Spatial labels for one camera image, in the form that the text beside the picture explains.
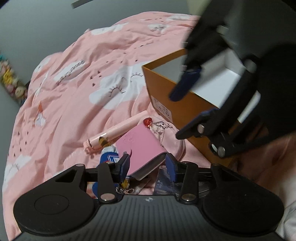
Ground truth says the orange cardboard box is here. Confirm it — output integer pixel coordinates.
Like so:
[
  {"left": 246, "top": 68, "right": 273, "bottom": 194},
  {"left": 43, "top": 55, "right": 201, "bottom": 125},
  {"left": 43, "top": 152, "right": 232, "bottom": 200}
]
[{"left": 141, "top": 47, "right": 262, "bottom": 168}]

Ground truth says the pink cloud-print bed quilt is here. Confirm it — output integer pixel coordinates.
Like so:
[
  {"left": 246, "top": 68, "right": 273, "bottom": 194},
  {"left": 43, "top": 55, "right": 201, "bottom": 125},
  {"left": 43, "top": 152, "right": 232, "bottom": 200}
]
[{"left": 2, "top": 11, "right": 199, "bottom": 240}]

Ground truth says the dark photo card pack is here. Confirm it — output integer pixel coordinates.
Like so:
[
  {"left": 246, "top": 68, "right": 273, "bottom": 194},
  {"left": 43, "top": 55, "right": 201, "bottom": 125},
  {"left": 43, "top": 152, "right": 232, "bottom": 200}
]
[{"left": 153, "top": 166, "right": 182, "bottom": 197}]

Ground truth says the blue duck plush keychain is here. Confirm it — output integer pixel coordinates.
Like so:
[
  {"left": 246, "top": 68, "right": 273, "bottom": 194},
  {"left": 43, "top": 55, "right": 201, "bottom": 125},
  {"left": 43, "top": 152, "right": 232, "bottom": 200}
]
[{"left": 93, "top": 146, "right": 129, "bottom": 198}]

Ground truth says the pink card holder wallet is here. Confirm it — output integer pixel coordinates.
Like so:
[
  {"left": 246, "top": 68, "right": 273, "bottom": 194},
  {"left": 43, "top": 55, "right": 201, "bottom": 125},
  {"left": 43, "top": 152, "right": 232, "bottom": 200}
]
[{"left": 115, "top": 123, "right": 167, "bottom": 181}]

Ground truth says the pink tube stick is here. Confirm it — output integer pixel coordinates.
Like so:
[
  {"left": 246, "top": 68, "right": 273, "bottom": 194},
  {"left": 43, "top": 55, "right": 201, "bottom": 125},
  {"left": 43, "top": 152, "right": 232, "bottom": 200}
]
[{"left": 83, "top": 110, "right": 149, "bottom": 154}]

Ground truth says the plush toy wall hanger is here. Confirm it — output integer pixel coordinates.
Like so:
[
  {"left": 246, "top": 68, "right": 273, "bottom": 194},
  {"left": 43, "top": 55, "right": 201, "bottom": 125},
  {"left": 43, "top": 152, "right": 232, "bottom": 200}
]
[{"left": 0, "top": 54, "right": 28, "bottom": 106}]

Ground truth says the pink zip pouch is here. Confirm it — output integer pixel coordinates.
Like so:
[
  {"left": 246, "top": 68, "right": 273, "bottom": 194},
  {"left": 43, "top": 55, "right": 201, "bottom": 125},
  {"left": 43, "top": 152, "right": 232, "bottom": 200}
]
[{"left": 149, "top": 116, "right": 185, "bottom": 160}]

